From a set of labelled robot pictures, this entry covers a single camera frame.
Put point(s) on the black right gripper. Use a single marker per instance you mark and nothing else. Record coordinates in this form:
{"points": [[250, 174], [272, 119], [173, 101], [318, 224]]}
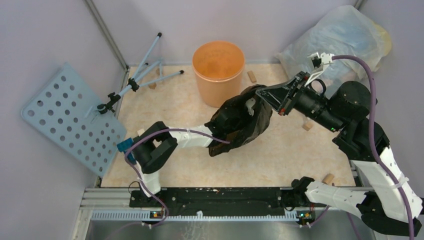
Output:
{"points": [[280, 96]]}

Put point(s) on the black trash bag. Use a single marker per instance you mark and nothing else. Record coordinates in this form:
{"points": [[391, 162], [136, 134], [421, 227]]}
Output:
{"points": [[232, 122]]}

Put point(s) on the large translucent trash bag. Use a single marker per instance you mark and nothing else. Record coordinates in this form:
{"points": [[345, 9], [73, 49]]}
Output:
{"points": [[342, 31]]}

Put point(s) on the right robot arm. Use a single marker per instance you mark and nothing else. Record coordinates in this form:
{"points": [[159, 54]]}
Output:
{"points": [[391, 207]]}

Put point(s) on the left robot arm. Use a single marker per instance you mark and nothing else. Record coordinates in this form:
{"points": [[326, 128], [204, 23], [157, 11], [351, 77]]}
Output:
{"points": [[155, 146]]}

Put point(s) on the orange plastic trash bin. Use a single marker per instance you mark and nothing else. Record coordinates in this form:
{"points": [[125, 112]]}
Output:
{"points": [[218, 67]]}

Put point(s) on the flat wooden block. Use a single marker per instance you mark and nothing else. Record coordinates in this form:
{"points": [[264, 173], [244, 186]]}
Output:
{"points": [[252, 77]]}

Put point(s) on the wooden cube block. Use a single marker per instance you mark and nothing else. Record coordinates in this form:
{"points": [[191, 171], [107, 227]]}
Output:
{"points": [[307, 126]]}

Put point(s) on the wooden cylinder block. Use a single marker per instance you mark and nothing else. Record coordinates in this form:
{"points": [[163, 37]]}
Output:
{"points": [[328, 179]]}

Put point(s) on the small wooden block by tripod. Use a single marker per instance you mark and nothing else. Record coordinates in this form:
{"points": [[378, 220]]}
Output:
{"points": [[152, 86]]}

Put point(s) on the light blue tripod stand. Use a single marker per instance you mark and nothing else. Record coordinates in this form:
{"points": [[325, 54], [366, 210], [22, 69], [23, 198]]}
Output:
{"points": [[134, 81]]}

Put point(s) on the white cube block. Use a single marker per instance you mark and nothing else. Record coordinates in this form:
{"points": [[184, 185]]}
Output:
{"points": [[140, 132]]}

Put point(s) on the blue clamp block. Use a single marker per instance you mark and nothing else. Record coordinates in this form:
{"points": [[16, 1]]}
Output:
{"points": [[123, 148]]}

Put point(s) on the light blue perforated board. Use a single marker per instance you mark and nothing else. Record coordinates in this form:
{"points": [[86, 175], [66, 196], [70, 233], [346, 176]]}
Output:
{"points": [[65, 111]]}

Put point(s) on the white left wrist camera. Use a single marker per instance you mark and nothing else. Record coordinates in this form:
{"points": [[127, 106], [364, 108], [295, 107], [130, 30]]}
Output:
{"points": [[250, 105]]}

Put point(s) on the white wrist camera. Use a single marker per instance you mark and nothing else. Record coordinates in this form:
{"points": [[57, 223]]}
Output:
{"points": [[320, 62], [250, 105]]}

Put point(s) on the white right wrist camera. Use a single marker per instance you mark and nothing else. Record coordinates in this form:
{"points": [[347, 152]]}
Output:
{"points": [[320, 62]]}

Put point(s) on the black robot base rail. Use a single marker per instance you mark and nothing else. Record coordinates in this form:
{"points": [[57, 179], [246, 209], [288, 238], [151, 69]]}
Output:
{"points": [[223, 201]]}

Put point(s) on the white cable comb strip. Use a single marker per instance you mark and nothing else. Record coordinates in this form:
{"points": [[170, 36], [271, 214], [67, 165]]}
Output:
{"points": [[148, 216]]}

